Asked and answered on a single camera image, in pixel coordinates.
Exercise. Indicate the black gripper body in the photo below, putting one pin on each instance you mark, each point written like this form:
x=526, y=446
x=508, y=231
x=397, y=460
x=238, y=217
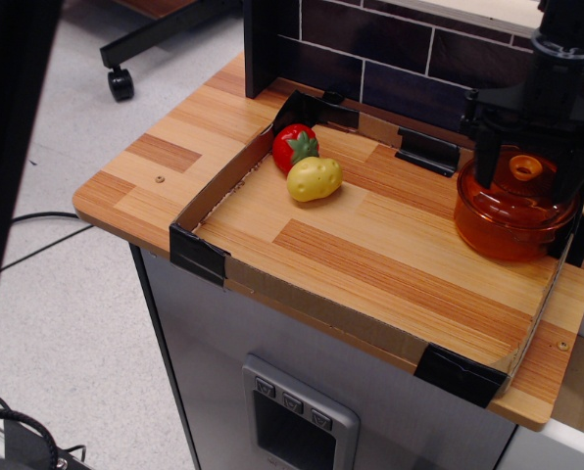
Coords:
x=547, y=104

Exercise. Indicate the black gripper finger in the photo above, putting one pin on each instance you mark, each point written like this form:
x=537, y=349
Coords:
x=486, y=153
x=569, y=176

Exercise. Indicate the orange transparent pot lid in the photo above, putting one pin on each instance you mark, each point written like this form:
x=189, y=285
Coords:
x=520, y=194

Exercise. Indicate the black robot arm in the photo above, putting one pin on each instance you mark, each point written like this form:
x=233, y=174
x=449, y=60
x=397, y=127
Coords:
x=561, y=32

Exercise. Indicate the orange transparent pot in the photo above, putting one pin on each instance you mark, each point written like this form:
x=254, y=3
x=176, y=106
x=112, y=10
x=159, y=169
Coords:
x=517, y=231

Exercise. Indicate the dark brick pattern backsplash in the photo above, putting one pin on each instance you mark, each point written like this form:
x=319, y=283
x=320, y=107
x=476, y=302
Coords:
x=391, y=56

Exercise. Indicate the yellow toy potato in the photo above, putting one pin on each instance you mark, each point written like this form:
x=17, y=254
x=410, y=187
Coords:
x=314, y=178

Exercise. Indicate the red toy strawberry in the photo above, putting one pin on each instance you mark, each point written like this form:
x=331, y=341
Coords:
x=292, y=144

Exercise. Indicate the cardboard fence with black tape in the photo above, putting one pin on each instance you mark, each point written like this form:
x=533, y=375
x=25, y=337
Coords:
x=379, y=262

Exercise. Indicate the grey cabinet with control panel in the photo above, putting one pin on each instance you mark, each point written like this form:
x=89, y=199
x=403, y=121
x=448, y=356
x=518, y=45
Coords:
x=258, y=389

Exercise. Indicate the black chair base with caster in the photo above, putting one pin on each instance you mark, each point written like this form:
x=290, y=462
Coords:
x=167, y=19

